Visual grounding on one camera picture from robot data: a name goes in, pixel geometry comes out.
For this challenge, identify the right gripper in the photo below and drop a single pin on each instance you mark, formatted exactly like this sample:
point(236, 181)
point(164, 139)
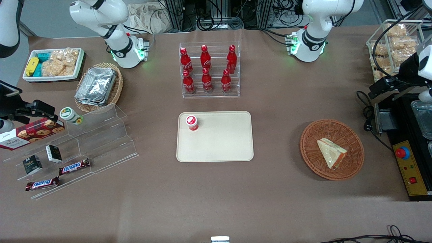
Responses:
point(7, 105)

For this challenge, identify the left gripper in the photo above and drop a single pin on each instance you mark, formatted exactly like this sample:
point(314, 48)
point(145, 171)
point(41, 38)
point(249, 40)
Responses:
point(406, 71)

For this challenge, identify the triangle sandwich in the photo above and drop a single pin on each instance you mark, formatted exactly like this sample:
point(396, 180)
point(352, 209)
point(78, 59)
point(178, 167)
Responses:
point(332, 153)

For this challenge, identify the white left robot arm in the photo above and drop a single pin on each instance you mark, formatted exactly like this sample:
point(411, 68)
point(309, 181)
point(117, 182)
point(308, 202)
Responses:
point(315, 37)

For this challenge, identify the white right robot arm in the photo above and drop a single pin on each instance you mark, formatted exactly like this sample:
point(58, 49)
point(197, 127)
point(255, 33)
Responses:
point(101, 13)

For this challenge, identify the oval light wicker basket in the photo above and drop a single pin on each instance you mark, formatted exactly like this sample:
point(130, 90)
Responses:
point(114, 91)

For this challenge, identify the round brown wicker basket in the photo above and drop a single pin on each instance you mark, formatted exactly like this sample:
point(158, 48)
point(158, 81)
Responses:
point(314, 158)

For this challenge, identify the beige plastic tray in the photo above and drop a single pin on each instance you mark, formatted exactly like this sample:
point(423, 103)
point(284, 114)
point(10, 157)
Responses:
point(219, 141)

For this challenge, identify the red tartan cookie box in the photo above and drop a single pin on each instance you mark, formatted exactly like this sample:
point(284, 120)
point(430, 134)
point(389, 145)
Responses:
point(32, 133)

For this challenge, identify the green lid yogurt cup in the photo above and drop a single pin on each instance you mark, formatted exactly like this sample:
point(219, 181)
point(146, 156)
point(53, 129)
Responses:
point(68, 113)

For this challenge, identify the grey metal plate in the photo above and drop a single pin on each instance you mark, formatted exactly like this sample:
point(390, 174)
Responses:
point(386, 118)

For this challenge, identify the black control machine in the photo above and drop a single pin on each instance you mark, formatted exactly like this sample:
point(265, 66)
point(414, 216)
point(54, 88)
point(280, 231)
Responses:
point(401, 114)

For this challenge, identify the white plastic snack bin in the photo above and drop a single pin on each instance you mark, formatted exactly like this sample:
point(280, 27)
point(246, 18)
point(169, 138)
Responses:
point(28, 78)

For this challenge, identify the teal snack packet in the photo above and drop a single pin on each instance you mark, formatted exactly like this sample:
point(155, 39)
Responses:
point(38, 70)
point(44, 56)

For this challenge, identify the clear rice cracker bag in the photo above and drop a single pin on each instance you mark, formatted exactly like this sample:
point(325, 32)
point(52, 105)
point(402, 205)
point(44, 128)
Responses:
point(67, 55)
point(55, 68)

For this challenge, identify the yellow snack packet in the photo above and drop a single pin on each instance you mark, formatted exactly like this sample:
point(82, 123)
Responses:
point(32, 65)

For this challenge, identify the small black box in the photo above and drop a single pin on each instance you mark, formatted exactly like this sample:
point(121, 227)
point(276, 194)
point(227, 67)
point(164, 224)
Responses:
point(54, 153)
point(32, 164)

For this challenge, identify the clear acrylic snack rack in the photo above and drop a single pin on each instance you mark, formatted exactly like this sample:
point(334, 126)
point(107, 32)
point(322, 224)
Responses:
point(369, 42)

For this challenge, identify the clear glass container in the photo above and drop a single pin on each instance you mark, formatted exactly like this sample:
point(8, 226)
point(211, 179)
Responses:
point(423, 118)

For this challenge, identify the stacked foil containers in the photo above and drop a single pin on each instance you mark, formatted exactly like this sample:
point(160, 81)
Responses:
point(96, 86)

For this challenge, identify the red emergency stop button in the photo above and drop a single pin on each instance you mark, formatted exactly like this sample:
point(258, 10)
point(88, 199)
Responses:
point(402, 153)

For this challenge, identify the brown chocolate bar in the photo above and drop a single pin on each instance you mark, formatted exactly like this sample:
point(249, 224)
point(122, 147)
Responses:
point(74, 166)
point(42, 184)

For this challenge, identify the clear acrylic stepped stand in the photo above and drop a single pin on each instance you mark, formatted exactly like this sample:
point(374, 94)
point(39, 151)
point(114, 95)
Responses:
point(104, 145)

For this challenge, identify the yellow control panel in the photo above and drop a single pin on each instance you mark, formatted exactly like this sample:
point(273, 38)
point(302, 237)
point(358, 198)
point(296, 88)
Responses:
point(413, 168)

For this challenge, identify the beige cloth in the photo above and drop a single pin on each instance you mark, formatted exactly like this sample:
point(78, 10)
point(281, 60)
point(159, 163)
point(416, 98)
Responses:
point(145, 17)

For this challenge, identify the red cola bottle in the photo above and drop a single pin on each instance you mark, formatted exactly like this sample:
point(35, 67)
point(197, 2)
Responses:
point(207, 82)
point(226, 83)
point(205, 59)
point(231, 60)
point(188, 84)
point(186, 62)

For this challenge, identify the red lid yogurt cup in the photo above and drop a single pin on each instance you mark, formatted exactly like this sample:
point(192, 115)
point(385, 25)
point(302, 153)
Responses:
point(191, 122)

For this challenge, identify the clear acrylic bottle rack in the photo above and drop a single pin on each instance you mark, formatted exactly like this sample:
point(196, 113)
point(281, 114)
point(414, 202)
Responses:
point(216, 94)

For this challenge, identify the small white device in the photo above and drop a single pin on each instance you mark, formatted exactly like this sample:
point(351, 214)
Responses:
point(220, 239)

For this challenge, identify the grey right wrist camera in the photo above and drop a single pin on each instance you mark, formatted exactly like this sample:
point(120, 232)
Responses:
point(6, 126)

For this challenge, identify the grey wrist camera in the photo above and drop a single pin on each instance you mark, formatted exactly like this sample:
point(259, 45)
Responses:
point(427, 95)
point(6, 126)

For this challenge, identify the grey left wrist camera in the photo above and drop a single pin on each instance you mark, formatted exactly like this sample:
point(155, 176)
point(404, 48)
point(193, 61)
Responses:
point(427, 95)

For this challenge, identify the red rocker switch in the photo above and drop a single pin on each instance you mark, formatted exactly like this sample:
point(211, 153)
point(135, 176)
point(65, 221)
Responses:
point(413, 180)

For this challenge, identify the aluminium frame post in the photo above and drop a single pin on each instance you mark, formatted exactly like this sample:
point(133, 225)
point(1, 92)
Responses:
point(175, 13)
point(265, 13)

